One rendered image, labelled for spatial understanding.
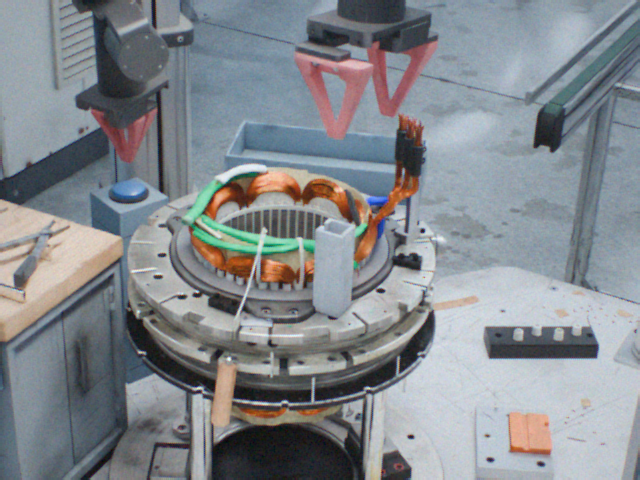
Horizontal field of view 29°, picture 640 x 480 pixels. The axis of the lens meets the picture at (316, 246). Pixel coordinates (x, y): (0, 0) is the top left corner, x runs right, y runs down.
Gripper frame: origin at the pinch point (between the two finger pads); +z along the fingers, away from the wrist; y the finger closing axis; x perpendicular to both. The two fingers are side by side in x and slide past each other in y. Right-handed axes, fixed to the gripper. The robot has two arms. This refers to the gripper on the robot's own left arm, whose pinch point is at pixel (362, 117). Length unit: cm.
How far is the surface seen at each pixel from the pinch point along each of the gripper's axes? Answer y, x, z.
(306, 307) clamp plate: 0.1, 4.8, 20.4
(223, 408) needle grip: -8.7, 7.6, 28.7
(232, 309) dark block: -4.7, 10.0, 20.5
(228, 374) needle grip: -8.0, 7.7, 25.3
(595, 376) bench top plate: 54, -6, 48
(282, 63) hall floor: 279, 213, 99
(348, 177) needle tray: 33.8, 22.7, 21.6
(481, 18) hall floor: 373, 180, 92
